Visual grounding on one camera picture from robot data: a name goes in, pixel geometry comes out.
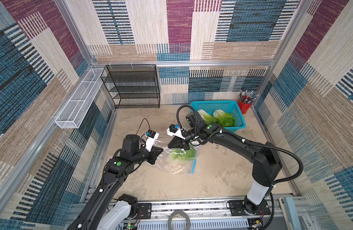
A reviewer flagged red utensil cup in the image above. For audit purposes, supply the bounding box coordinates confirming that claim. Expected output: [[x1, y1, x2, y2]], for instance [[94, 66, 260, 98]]
[[237, 96, 252, 115]]

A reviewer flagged white mesh wall basket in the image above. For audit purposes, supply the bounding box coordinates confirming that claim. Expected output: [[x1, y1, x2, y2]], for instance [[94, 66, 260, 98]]
[[55, 69, 103, 129]]

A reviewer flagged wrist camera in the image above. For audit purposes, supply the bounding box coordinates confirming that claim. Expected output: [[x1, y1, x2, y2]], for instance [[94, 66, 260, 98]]
[[145, 129, 159, 152], [167, 124, 187, 140]]

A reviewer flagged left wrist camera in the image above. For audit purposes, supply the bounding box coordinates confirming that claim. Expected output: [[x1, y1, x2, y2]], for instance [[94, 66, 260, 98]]
[[145, 129, 159, 152]]

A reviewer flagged grey tape roll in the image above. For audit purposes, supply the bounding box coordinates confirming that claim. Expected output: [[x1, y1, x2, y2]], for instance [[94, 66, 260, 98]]
[[167, 210, 191, 230]]

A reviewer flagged chinese cabbage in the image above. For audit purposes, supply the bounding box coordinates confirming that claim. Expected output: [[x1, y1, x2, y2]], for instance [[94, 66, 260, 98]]
[[197, 109, 218, 125], [213, 110, 235, 127]]

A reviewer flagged teal plastic basket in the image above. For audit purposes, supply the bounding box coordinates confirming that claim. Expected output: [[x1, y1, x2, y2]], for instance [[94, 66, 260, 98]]
[[191, 100, 246, 132]]

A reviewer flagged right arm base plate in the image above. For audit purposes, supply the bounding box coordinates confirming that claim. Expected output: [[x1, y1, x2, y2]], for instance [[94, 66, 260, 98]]
[[226, 199, 271, 216]]

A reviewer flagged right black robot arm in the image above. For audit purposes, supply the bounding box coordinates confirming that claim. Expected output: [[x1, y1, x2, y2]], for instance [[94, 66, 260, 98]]
[[167, 109, 304, 215]]

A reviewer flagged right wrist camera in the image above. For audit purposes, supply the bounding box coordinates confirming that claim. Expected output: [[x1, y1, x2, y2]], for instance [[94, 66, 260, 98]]
[[167, 124, 187, 140]]

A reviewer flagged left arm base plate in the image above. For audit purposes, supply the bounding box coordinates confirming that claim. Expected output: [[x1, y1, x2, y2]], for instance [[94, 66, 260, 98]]
[[124, 203, 152, 221]]

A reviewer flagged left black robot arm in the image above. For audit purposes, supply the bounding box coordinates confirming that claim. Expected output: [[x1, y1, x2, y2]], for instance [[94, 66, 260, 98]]
[[67, 134, 163, 230]]

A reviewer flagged black wire shelf rack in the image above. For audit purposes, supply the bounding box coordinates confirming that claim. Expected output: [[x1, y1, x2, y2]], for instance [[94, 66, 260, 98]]
[[101, 64, 161, 109]]

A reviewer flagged clear blue-zip bag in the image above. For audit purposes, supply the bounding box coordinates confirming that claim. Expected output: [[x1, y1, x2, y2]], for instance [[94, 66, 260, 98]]
[[155, 140, 198, 174]]

